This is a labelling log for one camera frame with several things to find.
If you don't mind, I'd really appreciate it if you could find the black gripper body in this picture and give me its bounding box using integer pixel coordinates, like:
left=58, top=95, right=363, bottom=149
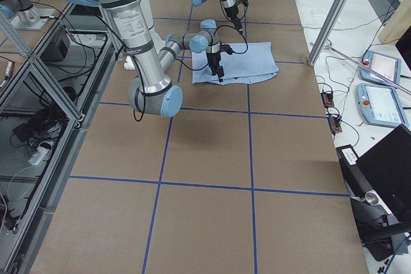
left=222, top=0, right=249, bottom=24
left=206, top=43, right=232, bottom=76

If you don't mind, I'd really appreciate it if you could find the light blue t-shirt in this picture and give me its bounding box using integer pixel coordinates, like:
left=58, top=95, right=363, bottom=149
left=192, top=42, right=279, bottom=85

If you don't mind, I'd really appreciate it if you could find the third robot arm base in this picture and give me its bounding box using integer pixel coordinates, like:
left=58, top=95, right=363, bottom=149
left=1, top=0, right=55, bottom=30

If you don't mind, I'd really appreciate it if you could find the reacher grabber tool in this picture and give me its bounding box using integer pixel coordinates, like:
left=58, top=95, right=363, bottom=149
left=322, top=44, right=411, bottom=96

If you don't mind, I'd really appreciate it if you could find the teach pendant far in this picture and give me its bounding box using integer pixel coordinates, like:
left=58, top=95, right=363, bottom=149
left=360, top=51, right=401, bottom=85

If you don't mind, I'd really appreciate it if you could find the teach pendant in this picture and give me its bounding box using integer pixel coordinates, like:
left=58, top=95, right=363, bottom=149
left=356, top=83, right=408, bottom=128
left=360, top=51, right=401, bottom=85

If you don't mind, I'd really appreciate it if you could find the teach pendant near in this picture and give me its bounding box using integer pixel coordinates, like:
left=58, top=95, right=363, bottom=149
left=356, top=83, right=408, bottom=128

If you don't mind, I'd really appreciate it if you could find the black monitor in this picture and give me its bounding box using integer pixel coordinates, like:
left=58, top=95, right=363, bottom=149
left=356, top=124, right=411, bottom=221

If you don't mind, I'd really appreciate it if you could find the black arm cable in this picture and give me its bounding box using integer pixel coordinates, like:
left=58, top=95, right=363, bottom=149
left=132, top=24, right=249, bottom=123

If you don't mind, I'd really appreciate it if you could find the aluminium frame post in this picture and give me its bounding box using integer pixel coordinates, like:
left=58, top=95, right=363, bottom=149
left=307, top=0, right=347, bottom=66

